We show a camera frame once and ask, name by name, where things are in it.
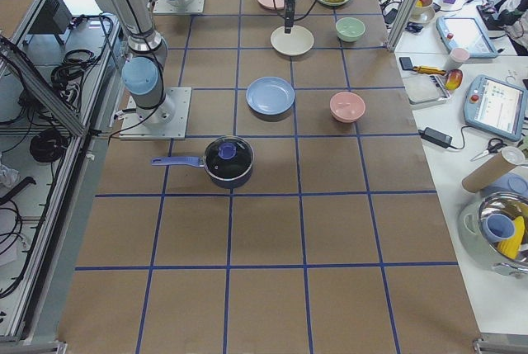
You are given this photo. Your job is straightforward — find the red yellow mango toy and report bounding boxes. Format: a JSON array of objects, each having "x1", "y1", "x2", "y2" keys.
[{"x1": 445, "y1": 69, "x2": 463, "y2": 91}]

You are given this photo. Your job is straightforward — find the blue plate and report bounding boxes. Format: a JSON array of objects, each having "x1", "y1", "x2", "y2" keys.
[{"x1": 246, "y1": 77, "x2": 295, "y2": 117}]

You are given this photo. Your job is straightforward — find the white bowl with fruit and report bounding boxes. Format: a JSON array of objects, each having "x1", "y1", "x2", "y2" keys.
[{"x1": 411, "y1": 0, "x2": 433, "y2": 17}]

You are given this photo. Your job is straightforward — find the far teach pendant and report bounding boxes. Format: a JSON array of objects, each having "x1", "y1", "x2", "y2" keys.
[{"x1": 436, "y1": 16, "x2": 498, "y2": 59}]

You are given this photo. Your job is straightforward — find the black phone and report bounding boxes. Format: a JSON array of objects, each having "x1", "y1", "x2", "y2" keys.
[{"x1": 398, "y1": 57, "x2": 414, "y2": 71}]

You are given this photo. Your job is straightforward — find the orange handled tool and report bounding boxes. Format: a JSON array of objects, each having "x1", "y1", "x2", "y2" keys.
[{"x1": 412, "y1": 65, "x2": 446, "y2": 76}]

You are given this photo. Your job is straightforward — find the near teach pendant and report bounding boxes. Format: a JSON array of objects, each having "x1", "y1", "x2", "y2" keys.
[{"x1": 463, "y1": 75, "x2": 527, "y2": 141}]

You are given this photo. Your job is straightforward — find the yellow corn toy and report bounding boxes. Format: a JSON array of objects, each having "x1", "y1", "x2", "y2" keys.
[{"x1": 497, "y1": 216, "x2": 525, "y2": 259}]

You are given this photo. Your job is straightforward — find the scissors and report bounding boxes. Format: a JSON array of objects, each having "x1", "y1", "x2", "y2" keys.
[{"x1": 471, "y1": 138, "x2": 507, "y2": 161}]

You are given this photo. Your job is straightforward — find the cream white plate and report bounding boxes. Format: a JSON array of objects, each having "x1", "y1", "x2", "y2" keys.
[{"x1": 270, "y1": 26, "x2": 314, "y2": 56}]

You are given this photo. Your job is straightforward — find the steel mixing bowl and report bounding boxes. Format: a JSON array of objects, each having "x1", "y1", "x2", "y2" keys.
[{"x1": 458, "y1": 192, "x2": 527, "y2": 278}]

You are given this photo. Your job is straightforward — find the teach pendant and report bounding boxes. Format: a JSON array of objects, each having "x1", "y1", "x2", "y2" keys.
[
  {"x1": 463, "y1": 75, "x2": 527, "y2": 141},
  {"x1": 436, "y1": 16, "x2": 498, "y2": 59}
]

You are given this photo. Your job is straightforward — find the blue saucepan with lid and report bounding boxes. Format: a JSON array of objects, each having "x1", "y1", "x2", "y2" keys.
[{"x1": 151, "y1": 135, "x2": 254, "y2": 189}]

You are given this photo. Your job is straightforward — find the black power adapter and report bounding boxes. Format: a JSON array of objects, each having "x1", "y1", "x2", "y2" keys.
[{"x1": 418, "y1": 127, "x2": 452, "y2": 149}]

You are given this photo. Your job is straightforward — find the pink bowl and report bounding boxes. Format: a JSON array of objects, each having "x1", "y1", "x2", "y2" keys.
[{"x1": 329, "y1": 92, "x2": 366, "y2": 123}]

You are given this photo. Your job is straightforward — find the cardboard tube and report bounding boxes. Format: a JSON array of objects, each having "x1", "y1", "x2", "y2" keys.
[{"x1": 461, "y1": 146, "x2": 526, "y2": 193}]

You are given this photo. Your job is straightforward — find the green bowl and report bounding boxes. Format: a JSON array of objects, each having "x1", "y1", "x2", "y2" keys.
[{"x1": 335, "y1": 17, "x2": 366, "y2": 42}]

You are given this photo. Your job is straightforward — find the blue cup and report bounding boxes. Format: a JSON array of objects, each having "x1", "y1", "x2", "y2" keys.
[{"x1": 482, "y1": 214, "x2": 515, "y2": 243}]

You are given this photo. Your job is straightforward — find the kitchen scale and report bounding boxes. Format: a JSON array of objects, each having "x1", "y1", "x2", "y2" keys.
[{"x1": 403, "y1": 73, "x2": 450, "y2": 108}]

